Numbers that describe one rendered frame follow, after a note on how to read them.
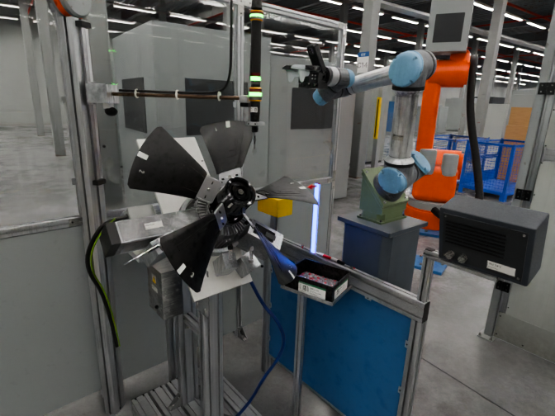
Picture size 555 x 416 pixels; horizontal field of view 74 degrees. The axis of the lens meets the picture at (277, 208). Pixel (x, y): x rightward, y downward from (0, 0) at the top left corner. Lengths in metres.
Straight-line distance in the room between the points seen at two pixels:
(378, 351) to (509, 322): 1.49
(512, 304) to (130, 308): 2.37
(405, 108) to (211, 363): 1.28
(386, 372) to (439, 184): 3.55
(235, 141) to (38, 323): 1.22
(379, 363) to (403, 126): 0.96
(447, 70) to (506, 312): 3.04
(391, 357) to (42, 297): 1.52
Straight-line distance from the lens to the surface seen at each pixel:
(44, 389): 2.22
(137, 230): 1.28
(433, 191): 4.98
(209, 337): 1.63
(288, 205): 1.82
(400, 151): 1.53
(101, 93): 1.60
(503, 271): 1.26
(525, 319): 2.96
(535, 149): 2.70
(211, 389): 1.79
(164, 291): 1.63
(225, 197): 1.26
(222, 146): 1.45
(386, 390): 1.74
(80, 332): 2.11
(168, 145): 1.29
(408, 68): 1.45
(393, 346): 1.61
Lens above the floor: 1.52
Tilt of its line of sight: 16 degrees down
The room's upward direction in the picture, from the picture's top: 2 degrees clockwise
